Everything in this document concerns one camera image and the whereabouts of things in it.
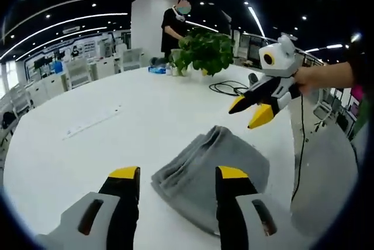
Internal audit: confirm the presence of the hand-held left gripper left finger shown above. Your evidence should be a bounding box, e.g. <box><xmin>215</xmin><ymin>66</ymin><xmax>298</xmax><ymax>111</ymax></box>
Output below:
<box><xmin>36</xmin><ymin>165</ymin><xmax>141</xmax><ymax>250</ymax></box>

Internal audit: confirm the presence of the grey towel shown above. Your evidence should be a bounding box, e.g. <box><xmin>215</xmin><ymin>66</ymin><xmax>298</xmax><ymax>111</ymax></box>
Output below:
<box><xmin>151</xmin><ymin>125</ymin><xmax>270</xmax><ymax>235</ymax></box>

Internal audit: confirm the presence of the white table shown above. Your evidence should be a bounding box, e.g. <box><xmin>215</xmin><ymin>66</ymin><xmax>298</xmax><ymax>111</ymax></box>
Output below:
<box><xmin>2</xmin><ymin>64</ymin><xmax>296</xmax><ymax>250</ymax></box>

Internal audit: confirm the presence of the blue tissue box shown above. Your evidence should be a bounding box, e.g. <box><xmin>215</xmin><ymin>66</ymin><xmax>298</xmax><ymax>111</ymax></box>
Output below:
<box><xmin>148</xmin><ymin>65</ymin><xmax>167</xmax><ymax>75</ymax></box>

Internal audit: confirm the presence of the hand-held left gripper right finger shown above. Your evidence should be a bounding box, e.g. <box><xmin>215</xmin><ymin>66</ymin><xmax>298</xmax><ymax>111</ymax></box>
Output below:
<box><xmin>215</xmin><ymin>165</ymin><xmax>307</xmax><ymax>250</ymax></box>

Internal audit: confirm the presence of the black coiled cable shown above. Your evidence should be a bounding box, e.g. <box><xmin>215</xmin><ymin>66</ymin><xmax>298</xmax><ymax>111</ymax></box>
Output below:
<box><xmin>209</xmin><ymin>80</ymin><xmax>249</xmax><ymax>96</ymax></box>

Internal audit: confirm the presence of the person's right hand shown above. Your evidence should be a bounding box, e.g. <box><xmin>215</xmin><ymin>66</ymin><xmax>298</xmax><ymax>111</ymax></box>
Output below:
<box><xmin>295</xmin><ymin>67</ymin><xmax>321</xmax><ymax>96</ymax></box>

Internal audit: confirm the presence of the green potted plant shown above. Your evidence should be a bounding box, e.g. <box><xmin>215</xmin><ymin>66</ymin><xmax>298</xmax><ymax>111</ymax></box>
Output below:
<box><xmin>169</xmin><ymin>27</ymin><xmax>234</xmax><ymax>77</ymax></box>

